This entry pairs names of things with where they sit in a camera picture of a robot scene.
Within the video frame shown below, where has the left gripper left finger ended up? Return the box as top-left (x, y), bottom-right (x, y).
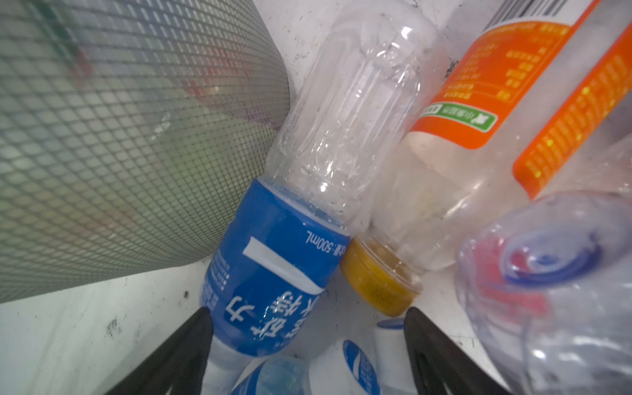
top-left (108, 307), bottom-right (214, 394)

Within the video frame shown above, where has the mesh waste bin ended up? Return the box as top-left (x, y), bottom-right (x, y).
top-left (1, 1), bottom-right (291, 303)

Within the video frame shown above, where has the small blue label bottle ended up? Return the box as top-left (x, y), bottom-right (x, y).
top-left (232, 339), bottom-right (382, 395)

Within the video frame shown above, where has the orange label bottle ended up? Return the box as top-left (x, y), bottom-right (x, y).
top-left (341, 1), bottom-right (631, 317)

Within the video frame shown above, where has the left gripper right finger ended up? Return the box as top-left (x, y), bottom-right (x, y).
top-left (404, 307), bottom-right (508, 395)

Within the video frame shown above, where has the clear crushed bottle purple print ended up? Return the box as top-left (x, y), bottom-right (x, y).
top-left (456, 138), bottom-right (631, 394)

